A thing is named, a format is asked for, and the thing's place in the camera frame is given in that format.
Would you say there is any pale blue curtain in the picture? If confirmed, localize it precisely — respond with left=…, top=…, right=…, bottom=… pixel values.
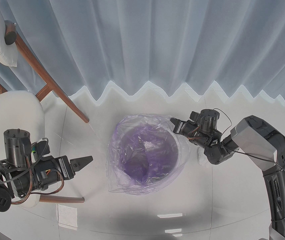
left=0, top=0, right=285, bottom=107

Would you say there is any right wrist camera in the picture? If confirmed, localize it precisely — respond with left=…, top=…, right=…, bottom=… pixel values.
left=189, top=110, right=201, bottom=123

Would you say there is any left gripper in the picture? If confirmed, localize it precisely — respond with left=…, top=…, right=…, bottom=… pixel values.
left=32, top=155, right=93, bottom=192

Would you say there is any white chair with wooden legs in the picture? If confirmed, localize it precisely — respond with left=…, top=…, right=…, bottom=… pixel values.
left=0, top=0, right=90, bottom=209

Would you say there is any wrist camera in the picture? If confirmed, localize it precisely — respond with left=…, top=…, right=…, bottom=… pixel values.
left=189, top=110, right=201, bottom=123
left=35, top=139, right=51, bottom=157

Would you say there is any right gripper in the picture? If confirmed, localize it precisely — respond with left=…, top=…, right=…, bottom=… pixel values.
left=172, top=118, right=197, bottom=138

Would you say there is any purple plastic bag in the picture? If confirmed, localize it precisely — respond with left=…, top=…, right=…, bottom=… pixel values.
left=106, top=113, right=190, bottom=196

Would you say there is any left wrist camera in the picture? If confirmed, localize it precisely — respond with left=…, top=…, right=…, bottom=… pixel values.
left=35, top=139, right=51, bottom=157

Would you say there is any crumpled white paper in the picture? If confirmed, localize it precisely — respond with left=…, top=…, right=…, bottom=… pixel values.
left=197, top=148, right=209, bottom=166

